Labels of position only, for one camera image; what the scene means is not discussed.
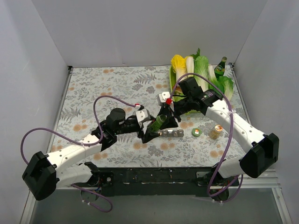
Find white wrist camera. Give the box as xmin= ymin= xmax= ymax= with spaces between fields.
xmin=157 ymin=91 xmax=173 ymax=106
xmin=135 ymin=109 xmax=151 ymax=125

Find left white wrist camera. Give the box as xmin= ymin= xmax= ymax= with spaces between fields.
xmin=135 ymin=109 xmax=151 ymax=125

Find green bottle cap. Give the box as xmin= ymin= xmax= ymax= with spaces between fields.
xmin=192 ymin=128 xmax=202 ymax=137

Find floral table mat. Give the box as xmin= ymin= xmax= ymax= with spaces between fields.
xmin=50 ymin=66 xmax=244 ymax=168

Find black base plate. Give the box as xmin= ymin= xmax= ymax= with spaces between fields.
xmin=72 ymin=167 xmax=241 ymax=196

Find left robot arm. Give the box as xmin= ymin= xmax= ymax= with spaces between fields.
xmin=22 ymin=108 xmax=157 ymax=201

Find large green napa cabbage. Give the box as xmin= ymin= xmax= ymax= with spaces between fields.
xmin=194 ymin=56 xmax=209 ymax=91

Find green glass bottle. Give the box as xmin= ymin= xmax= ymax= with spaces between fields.
xmin=214 ymin=56 xmax=227 ymax=79

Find bok choy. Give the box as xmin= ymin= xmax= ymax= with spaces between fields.
xmin=208 ymin=65 xmax=224 ymax=93

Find yellow napa cabbage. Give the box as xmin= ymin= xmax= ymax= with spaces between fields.
xmin=171 ymin=55 xmax=187 ymax=82

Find green lettuce leaf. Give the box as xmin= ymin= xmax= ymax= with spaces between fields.
xmin=218 ymin=76 xmax=234 ymax=100

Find small clear pill bottle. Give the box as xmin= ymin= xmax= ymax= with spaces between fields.
xmin=208 ymin=124 xmax=223 ymax=140

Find aluminium rail frame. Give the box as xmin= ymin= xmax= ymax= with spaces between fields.
xmin=20 ymin=63 xmax=292 ymax=224

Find green pill bottle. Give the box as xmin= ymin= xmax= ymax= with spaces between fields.
xmin=147 ymin=115 xmax=167 ymax=133

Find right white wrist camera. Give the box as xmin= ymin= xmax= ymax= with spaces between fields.
xmin=157 ymin=91 xmax=173 ymax=106

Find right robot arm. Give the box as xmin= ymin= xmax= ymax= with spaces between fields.
xmin=157 ymin=77 xmax=279 ymax=186

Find white green leek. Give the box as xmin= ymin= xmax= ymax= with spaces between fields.
xmin=185 ymin=56 xmax=194 ymax=73

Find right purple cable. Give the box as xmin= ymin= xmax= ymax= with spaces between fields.
xmin=170 ymin=72 xmax=243 ymax=203

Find green vegetable tray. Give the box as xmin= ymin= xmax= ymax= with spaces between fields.
xmin=169 ymin=67 xmax=214 ymax=102

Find grey weekly pill organizer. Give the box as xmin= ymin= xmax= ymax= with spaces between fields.
xmin=158 ymin=129 xmax=184 ymax=138

